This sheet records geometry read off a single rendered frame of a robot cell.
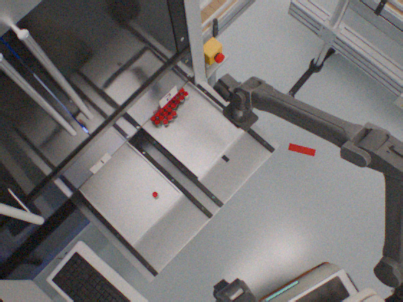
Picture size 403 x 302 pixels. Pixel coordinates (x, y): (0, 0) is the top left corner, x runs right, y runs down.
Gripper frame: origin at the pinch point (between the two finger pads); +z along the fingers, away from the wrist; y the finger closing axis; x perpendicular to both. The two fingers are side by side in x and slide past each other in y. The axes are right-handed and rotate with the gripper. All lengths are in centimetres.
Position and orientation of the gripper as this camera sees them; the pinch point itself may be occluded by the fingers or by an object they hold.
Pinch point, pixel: (239, 123)
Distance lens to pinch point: 145.1
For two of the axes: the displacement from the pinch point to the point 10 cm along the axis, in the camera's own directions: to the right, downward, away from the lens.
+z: 0.5, 2.5, 9.7
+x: -7.0, 7.0, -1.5
